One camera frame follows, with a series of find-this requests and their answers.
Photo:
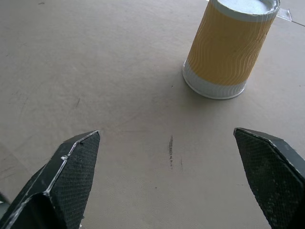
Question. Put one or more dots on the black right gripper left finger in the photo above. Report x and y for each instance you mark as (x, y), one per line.
(69, 181)

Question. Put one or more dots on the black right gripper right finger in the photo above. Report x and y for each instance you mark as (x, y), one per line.
(271, 176)

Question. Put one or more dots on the yellow ribbed paper cup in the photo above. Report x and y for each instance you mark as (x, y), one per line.
(226, 51)

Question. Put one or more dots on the clear tape strip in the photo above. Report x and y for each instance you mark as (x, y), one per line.
(284, 14)

